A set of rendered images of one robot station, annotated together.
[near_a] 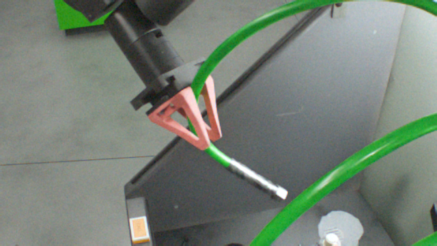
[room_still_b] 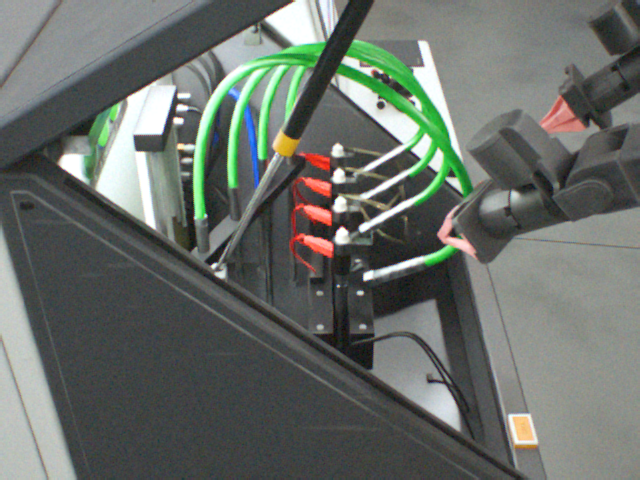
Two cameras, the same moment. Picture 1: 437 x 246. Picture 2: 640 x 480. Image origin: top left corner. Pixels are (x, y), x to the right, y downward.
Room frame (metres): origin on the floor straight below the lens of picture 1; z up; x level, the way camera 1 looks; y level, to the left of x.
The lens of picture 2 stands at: (1.23, 0.05, 1.81)
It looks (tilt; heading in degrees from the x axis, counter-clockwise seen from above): 37 degrees down; 194
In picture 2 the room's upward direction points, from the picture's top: straight up
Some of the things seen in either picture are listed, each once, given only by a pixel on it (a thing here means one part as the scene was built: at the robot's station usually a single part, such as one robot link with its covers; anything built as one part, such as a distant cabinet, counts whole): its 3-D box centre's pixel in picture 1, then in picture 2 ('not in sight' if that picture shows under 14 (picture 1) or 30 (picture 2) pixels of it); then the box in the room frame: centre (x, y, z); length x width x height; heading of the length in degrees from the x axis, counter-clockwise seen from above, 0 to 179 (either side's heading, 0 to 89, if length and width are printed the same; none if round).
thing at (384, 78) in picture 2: not in sight; (395, 83); (-0.42, -0.19, 1.01); 0.23 x 0.11 x 0.06; 15
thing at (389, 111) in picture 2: not in sight; (396, 107); (-0.38, -0.18, 0.97); 0.70 x 0.22 x 0.03; 15
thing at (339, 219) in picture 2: not in sight; (346, 261); (0.25, -0.15, 1.01); 0.05 x 0.03 x 0.21; 105
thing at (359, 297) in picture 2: not in sight; (338, 295); (0.21, -0.17, 0.91); 0.34 x 0.10 x 0.15; 15
